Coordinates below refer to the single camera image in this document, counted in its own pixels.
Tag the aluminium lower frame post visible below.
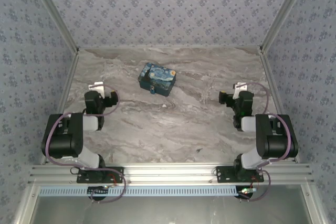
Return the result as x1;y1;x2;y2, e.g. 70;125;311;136
13;184;40;224
300;184;325;224

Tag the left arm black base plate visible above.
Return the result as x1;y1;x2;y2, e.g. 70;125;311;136
76;166;124;184

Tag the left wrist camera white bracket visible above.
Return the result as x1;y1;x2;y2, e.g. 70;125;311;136
88;81;106;99

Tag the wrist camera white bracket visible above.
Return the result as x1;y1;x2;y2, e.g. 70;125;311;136
233;82;249;99
88;81;106;99

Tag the aluminium mounting rail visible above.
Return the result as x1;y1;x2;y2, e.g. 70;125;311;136
27;163;314;185

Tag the aluminium table side rail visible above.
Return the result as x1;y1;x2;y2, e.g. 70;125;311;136
39;49;81;166
259;49;300;164

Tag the white slotted cable duct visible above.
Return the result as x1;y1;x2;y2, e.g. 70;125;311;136
38;185;238;197

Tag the black adapter board green light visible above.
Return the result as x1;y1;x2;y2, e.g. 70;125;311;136
237;186;257;196

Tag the aluminium corner post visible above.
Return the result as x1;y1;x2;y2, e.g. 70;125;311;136
258;0;313;54
26;0;80;54

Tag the starry night painted box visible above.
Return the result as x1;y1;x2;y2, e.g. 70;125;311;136
138;62;177;98

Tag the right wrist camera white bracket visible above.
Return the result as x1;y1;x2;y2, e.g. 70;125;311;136
233;82;249;99

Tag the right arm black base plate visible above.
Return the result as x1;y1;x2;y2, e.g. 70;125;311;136
215;166;265;184

